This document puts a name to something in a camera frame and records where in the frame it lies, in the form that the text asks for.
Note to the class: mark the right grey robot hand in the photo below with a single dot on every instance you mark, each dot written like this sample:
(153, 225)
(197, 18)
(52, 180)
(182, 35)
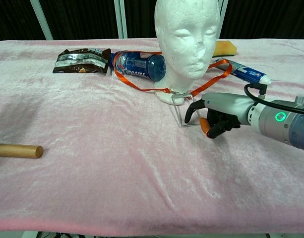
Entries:
(228, 104)

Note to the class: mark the clear badge card holder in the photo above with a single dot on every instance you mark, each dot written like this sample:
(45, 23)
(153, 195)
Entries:
(184, 111)

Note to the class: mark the white foam mannequin head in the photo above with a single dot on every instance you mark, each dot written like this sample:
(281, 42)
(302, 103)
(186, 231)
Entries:
(186, 49)

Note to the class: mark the blue white toothpaste tube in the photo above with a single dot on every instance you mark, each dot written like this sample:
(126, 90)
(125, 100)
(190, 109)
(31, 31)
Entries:
(248, 72)

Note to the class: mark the yellow sponge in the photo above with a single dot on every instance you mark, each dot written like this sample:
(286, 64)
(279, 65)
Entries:
(226, 49)

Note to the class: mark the blue plastic drink bottle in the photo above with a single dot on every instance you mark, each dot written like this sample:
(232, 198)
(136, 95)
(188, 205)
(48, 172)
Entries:
(139, 65)

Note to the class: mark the pink velvet table cloth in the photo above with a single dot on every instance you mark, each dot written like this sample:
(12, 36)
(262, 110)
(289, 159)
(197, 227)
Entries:
(104, 161)

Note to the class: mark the brown snack packet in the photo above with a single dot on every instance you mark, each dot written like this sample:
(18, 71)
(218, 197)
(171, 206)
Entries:
(79, 60)

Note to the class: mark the wooden cylinder stick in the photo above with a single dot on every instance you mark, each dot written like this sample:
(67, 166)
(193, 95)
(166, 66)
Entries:
(18, 150)

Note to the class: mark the white frame post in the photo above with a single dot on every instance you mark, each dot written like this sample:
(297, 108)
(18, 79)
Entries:
(120, 19)
(223, 8)
(42, 21)

